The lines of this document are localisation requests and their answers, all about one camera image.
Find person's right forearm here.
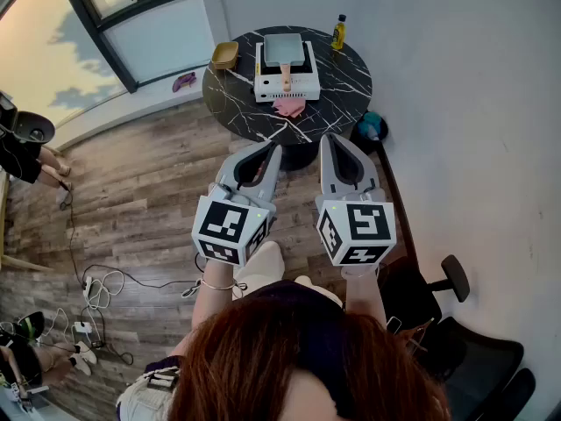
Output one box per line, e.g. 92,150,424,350
341,265,389,324

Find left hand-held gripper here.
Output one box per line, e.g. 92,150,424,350
191,140,284,267

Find long black cable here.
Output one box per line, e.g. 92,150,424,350
59,182,202,291

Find round black marble table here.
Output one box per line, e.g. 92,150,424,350
202,25,373,170

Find yellow oil bottle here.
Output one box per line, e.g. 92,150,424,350
330,13,348,51

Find looped black cable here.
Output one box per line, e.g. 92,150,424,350
81,307,135,367

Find square grey frying pan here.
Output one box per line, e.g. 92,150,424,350
263,32,305,94

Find thin silver bangle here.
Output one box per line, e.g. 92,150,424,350
200,277,238,291

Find person's beige trousers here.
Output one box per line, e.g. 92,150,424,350
234,240,344,309

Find person's cream knitted garment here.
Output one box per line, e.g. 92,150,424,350
116,357,181,421

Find black baseboard strip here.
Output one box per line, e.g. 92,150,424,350
375,140,420,275

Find person's left forearm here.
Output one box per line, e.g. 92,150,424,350
168,259,242,361

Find white induction cooker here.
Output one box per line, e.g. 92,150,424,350
253,40,321,103

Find person's dark top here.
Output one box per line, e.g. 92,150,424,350
238,278,345,319

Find teal bag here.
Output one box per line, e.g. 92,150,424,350
357,111,383,142

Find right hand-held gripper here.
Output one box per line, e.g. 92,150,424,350
315,132,398,267

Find pink cloth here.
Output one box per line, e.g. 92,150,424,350
272,97,307,118

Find black office chair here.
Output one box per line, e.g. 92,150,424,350
379,254,538,421

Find coiled white cable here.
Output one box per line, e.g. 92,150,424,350
85,269,126,310

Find purple plastic object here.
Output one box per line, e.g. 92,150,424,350
171,71,198,94

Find black waste bin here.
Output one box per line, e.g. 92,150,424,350
349,111,389,155

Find yellow rectangular tray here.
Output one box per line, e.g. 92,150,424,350
211,40,240,70

